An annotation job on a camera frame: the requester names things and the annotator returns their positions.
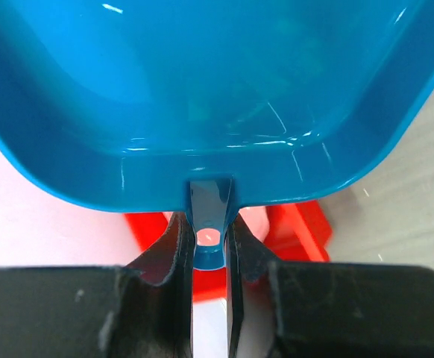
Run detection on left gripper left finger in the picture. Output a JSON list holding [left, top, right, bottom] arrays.
[[0, 213, 195, 357]]

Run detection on red plastic tray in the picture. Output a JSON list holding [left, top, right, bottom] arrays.
[[124, 201, 333, 303]]

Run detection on blue plastic dustpan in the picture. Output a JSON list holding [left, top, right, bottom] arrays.
[[0, 0, 434, 271]]

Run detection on pink dotted plate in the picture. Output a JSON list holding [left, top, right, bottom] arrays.
[[197, 206, 270, 247]]

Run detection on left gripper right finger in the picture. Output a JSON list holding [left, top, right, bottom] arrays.
[[226, 219, 434, 357]]

